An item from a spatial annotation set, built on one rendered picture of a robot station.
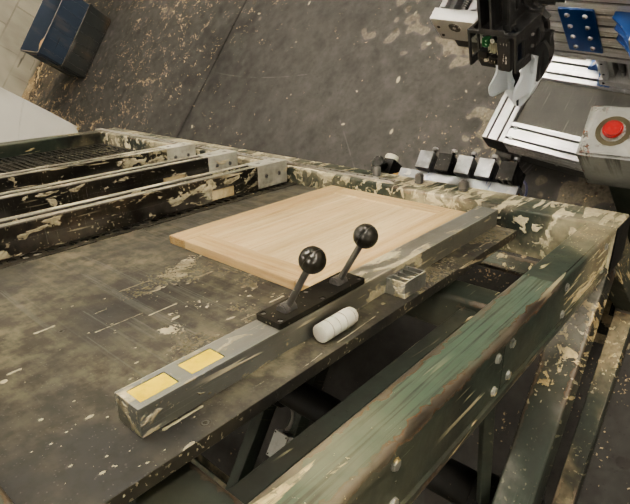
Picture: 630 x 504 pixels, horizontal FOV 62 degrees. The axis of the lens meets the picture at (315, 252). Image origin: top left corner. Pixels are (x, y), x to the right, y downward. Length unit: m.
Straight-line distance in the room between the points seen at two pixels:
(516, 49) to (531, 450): 0.88
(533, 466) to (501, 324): 0.61
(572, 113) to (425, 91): 0.81
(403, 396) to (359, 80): 2.48
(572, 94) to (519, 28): 1.47
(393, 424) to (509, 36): 0.49
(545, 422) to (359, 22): 2.43
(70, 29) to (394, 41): 3.11
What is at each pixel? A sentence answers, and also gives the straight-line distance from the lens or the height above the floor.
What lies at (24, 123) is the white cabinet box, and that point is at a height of 0.40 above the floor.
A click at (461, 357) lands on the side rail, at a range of 0.67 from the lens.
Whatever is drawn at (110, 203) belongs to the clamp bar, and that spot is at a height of 1.42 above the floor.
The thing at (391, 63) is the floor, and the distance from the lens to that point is 2.91.
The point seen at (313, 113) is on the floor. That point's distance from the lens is 3.03.
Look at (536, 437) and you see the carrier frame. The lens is 1.32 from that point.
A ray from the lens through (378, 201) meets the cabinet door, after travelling 1.40.
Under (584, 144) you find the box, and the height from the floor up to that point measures 0.93.
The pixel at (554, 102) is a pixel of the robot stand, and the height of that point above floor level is 0.21.
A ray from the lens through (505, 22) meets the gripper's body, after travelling 0.76.
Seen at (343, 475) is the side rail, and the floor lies 1.65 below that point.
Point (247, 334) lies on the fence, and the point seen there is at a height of 1.54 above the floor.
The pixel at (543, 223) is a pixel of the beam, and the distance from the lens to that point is 1.28.
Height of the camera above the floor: 2.08
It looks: 52 degrees down
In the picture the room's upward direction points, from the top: 64 degrees counter-clockwise
